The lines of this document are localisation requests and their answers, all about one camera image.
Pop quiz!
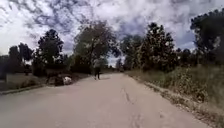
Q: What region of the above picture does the row of trees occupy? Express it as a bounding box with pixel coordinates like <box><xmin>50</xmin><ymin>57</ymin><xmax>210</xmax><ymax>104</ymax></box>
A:
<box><xmin>119</xmin><ymin>8</ymin><xmax>224</xmax><ymax>73</ymax></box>
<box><xmin>0</xmin><ymin>20</ymin><xmax>119</xmax><ymax>77</ymax></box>

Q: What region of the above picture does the pale grey paved road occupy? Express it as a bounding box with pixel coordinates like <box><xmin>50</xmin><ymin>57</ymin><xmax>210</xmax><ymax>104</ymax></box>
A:
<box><xmin>0</xmin><ymin>72</ymin><xmax>214</xmax><ymax>128</ymax></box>

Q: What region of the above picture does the person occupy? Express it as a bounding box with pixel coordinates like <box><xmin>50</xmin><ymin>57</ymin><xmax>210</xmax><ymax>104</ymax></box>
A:
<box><xmin>92</xmin><ymin>57</ymin><xmax>103</xmax><ymax>81</ymax></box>

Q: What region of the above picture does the pile of dark and white objects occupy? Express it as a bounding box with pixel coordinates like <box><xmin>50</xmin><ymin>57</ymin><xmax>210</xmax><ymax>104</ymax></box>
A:
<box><xmin>46</xmin><ymin>73</ymin><xmax>73</xmax><ymax>87</ymax></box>

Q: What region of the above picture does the overgrown grass verge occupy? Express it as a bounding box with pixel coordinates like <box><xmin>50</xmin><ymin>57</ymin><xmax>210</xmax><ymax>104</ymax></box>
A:
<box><xmin>124</xmin><ymin>64</ymin><xmax>224</xmax><ymax>128</ymax></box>

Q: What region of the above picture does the grass strip with kerb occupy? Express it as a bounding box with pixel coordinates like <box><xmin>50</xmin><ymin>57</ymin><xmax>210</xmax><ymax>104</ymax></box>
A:
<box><xmin>0</xmin><ymin>72</ymin><xmax>89</xmax><ymax>96</ymax></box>

